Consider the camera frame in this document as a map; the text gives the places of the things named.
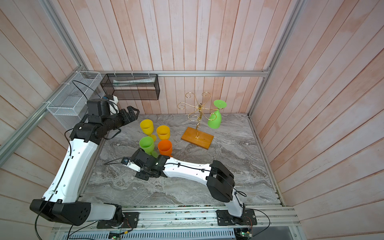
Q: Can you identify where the orange wine glass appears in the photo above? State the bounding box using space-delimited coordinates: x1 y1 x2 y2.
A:
158 140 173 157

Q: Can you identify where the yellow wine glass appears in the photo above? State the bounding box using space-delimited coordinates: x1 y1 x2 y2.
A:
140 119 157 142
156 125 171 140

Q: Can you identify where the camera cable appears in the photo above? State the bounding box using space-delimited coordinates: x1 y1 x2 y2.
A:
103 156 125 166
71 80 103 101

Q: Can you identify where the left camera cable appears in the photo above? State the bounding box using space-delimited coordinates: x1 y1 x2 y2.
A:
71 80 103 101

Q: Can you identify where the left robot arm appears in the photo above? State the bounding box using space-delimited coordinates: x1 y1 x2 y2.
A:
30 95 140 228

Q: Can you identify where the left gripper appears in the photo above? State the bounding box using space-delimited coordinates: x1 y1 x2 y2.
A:
102 105 140 131

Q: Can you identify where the orange wooden rack base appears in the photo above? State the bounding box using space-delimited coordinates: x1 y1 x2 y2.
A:
181 127 214 150

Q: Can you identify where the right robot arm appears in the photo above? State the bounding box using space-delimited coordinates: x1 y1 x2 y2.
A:
122 149 244 218

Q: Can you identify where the black mesh wall basket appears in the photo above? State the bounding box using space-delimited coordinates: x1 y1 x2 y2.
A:
101 73 161 101

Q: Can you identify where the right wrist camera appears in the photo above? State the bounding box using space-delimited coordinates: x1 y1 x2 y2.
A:
121 158 141 172

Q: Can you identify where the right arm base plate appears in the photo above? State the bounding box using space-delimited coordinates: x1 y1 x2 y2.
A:
216 209 257 226

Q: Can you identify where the green wine glass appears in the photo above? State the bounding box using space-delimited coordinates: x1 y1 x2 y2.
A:
207 100 227 129
139 136 159 158

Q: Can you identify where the aluminium mounting rail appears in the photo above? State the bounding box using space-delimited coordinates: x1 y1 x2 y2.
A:
52 205 302 233

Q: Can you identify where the right camera cable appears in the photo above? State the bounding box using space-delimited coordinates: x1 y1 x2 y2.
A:
103 156 125 166

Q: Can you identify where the white mesh shelf organizer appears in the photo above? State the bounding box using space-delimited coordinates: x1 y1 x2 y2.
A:
48 71 106 130

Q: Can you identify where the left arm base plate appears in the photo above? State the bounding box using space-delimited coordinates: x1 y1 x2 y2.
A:
97 212 140 229

